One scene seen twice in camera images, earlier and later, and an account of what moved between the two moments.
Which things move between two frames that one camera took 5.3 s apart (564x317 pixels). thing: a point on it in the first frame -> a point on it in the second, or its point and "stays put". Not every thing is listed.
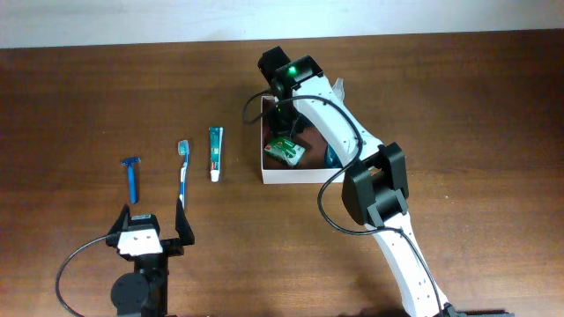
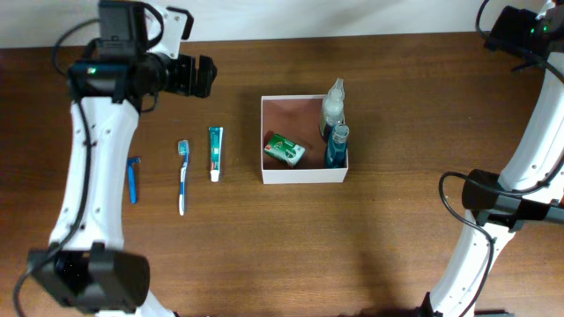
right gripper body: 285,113 -> 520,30
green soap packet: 285,150 stays put
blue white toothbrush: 182,151 stays put
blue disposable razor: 130,163 stays put
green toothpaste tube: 216,134 stays put
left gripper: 175,246 -> 187,67
